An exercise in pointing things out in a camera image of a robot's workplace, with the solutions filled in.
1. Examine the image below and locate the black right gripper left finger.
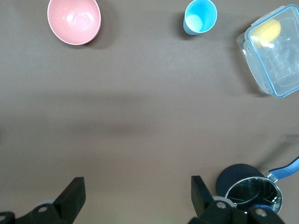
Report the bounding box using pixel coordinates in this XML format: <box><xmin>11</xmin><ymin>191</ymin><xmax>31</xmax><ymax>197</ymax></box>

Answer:
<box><xmin>0</xmin><ymin>176</ymin><xmax>86</xmax><ymax>224</ymax></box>

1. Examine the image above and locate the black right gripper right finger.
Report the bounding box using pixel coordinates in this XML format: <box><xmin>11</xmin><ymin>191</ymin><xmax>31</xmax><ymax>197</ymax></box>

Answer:
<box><xmin>188</xmin><ymin>175</ymin><xmax>286</xmax><ymax>224</ymax></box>

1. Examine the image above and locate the small blue round object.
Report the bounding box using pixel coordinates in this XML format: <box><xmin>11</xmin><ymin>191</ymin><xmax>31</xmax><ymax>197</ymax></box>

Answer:
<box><xmin>252</xmin><ymin>203</ymin><xmax>274</xmax><ymax>212</ymax></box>

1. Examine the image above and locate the brown table cover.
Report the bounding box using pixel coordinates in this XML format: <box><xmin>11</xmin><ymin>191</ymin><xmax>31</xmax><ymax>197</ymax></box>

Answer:
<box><xmin>0</xmin><ymin>0</ymin><xmax>299</xmax><ymax>224</ymax></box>

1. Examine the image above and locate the clear container with blue seal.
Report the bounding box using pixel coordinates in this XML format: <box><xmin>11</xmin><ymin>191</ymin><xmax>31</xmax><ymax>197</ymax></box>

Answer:
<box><xmin>236</xmin><ymin>4</ymin><xmax>299</xmax><ymax>98</ymax></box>

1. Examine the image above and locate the pink bowl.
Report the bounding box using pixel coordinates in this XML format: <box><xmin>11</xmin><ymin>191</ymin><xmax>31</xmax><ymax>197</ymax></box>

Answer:
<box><xmin>47</xmin><ymin>0</ymin><xmax>102</xmax><ymax>46</ymax></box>

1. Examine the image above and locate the yellow round food item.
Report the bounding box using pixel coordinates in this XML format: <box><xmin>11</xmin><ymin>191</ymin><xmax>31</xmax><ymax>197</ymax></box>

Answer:
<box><xmin>249</xmin><ymin>19</ymin><xmax>282</xmax><ymax>47</ymax></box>

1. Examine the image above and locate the blue plastic cup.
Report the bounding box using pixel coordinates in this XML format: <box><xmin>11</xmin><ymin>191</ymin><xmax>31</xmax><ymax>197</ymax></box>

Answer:
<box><xmin>182</xmin><ymin>0</ymin><xmax>218</xmax><ymax>36</ymax></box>

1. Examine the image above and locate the dark saucepan with blue handle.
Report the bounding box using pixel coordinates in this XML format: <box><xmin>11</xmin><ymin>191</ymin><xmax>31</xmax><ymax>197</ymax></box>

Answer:
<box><xmin>215</xmin><ymin>155</ymin><xmax>299</xmax><ymax>216</ymax></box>

